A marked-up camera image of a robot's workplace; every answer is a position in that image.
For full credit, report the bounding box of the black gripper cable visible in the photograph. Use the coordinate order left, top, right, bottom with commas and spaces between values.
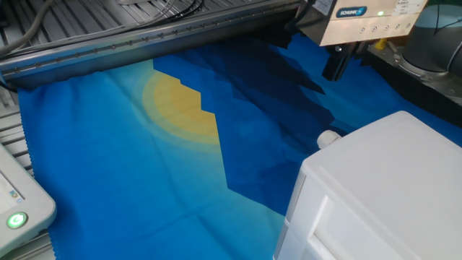
284, 0, 315, 33

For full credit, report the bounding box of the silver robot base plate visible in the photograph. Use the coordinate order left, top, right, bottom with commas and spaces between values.
364, 43, 462, 105

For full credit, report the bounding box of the thick grey cable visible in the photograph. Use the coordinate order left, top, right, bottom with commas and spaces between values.
0, 0, 56, 59

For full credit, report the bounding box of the white teach pendant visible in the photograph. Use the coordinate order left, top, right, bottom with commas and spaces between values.
0, 143, 58, 258

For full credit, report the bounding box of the black cable bundle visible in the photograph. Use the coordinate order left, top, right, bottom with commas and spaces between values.
118, 0, 205, 30

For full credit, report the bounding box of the white screw cap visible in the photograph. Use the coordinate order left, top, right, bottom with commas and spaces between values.
316, 129, 342, 150

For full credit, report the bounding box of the grey Schunk gripper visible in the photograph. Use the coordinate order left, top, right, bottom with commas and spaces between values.
295, 0, 429, 82

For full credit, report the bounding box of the white plastic drawer cabinet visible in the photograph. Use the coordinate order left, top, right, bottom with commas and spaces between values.
272, 110, 462, 260

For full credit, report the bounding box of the blue mountain print tablecloth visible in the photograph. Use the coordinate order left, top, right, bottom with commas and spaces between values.
17, 32, 462, 260

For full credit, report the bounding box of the long aluminium table beam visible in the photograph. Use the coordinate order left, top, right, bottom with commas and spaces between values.
0, 0, 302, 90

